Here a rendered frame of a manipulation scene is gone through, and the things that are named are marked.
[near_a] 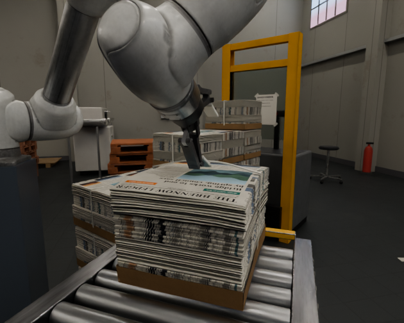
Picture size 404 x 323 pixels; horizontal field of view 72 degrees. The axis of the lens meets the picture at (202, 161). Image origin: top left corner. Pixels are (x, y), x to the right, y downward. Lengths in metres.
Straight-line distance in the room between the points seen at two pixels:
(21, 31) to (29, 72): 0.94
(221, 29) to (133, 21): 0.13
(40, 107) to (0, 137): 0.17
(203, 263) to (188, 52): 0.39
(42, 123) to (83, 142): 4.59
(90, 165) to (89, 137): 0.54
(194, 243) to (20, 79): 7.91
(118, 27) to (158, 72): 0.07
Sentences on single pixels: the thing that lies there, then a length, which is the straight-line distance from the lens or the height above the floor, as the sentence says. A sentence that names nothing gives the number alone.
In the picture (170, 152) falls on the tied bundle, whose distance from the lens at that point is 1.77.
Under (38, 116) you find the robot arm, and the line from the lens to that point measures 1.22.
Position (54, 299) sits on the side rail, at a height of 0.80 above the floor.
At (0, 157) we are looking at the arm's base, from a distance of 1.21.
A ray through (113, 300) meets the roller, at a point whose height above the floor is 0.80.
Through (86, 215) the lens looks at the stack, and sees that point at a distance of 1.50.
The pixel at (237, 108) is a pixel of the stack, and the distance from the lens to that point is 2.15.
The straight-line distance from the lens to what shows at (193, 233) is 0.56.
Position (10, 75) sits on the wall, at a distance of 8.39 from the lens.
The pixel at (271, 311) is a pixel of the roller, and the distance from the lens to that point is 0.63.
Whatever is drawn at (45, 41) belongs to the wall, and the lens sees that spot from 8.27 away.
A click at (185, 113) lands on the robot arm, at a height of 1.18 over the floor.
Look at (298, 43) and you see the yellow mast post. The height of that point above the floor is 1.76.
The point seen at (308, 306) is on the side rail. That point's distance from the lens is 0.66.
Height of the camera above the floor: 1.18
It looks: 10 degrees down
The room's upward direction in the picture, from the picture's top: straight up
